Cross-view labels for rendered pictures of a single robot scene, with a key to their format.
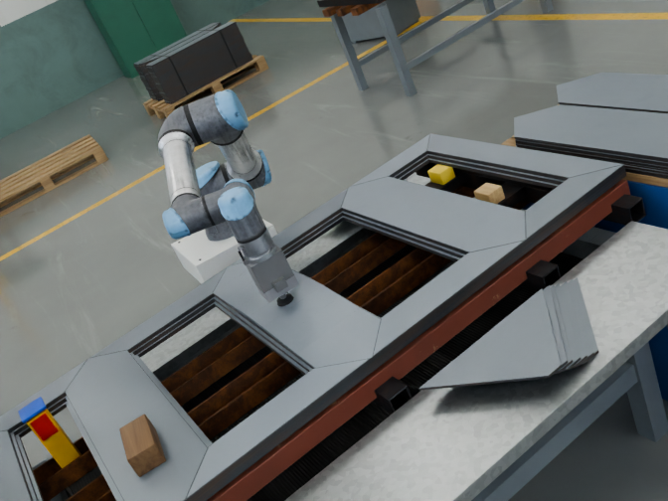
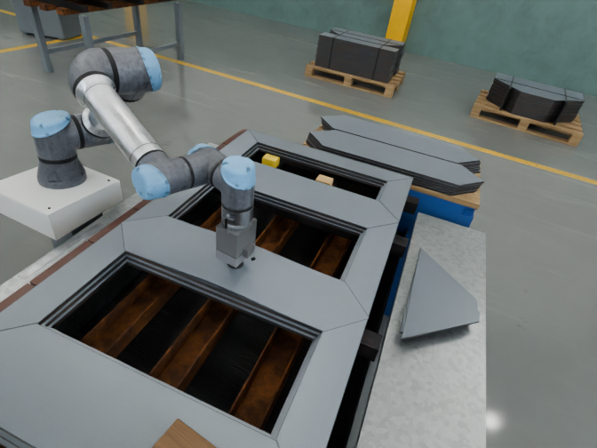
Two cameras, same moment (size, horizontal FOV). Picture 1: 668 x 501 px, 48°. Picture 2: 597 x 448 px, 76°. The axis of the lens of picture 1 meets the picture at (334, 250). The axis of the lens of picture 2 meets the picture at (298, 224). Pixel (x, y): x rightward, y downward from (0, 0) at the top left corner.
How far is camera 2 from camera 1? 121 cm
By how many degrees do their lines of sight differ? 45
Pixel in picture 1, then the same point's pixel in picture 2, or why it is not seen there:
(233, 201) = (249, 171)
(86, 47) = not seen: outside the picture
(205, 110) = (131, 61)
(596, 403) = not seen: hidden behind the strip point
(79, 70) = not seen: outside the picture
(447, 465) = (457, 399)
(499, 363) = (441, 313)
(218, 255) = (70, 205)
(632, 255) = (438, 235)
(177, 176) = (135, 128)
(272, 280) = (243, 247)
